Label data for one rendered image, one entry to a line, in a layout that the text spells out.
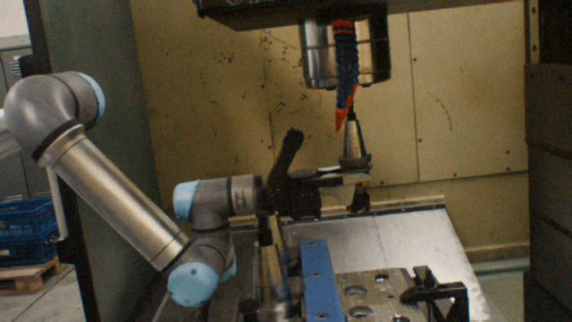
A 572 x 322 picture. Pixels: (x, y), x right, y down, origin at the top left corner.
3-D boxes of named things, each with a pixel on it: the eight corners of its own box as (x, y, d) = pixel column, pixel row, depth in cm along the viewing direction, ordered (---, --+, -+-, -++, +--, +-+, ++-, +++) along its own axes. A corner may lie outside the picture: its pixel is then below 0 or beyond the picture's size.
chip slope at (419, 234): (197, 392, 145) (182, 305, 140) (223, 288, 211) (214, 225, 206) (520, 359, 144) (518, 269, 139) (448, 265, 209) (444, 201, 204)
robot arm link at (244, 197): (233, 173, 104) (229, 182, 96) (256, 170, 104) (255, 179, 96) (239, 209, 105) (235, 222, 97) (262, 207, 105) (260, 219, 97)
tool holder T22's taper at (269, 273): (292, 305, 58) (286, 247, 57) (252, 309, 58) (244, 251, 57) (291, 288, 62) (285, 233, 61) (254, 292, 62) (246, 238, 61)
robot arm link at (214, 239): (189, 294, 97) (179, 237, 95) (203, 270, 108) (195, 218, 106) (231, 292, 96) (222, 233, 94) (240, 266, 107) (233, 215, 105)
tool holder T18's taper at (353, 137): (365, 157, 97) (362, 121, 95) (340, 159, 98) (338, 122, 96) (367, 153, 101) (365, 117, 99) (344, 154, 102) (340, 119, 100)
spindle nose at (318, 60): (391, 83, 87) (385, 8, 85) (296, 92, 91) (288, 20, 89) (394, 77, 102) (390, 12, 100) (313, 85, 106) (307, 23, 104)
